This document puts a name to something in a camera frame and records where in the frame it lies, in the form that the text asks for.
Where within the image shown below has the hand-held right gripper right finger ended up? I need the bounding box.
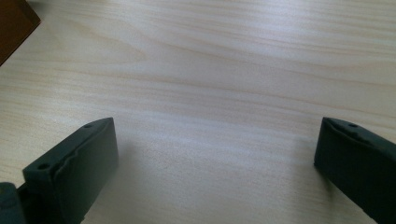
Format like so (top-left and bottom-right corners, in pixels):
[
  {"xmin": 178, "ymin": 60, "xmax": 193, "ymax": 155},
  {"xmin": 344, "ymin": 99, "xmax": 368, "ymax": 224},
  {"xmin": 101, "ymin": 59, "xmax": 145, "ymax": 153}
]
[{"xmin": 313, "ymin": 117, "xmax": 396, "ymax": 224}]

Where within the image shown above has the brown wooden box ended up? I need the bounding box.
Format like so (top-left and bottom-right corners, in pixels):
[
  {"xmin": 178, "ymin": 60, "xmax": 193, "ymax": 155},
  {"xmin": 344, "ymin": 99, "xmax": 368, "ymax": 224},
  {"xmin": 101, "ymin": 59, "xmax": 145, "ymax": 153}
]
[{"xmin": 0, "ymin": 0, "xmax": 42, "ymax": 67}]

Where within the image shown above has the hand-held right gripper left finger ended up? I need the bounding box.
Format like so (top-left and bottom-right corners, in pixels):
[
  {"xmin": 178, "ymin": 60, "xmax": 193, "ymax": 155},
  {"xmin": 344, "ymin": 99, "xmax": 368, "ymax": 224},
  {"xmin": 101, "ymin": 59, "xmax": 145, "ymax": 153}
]
[{"xmin": 18, "ymin": 117, "xmax": 120, "ymax": 224}]

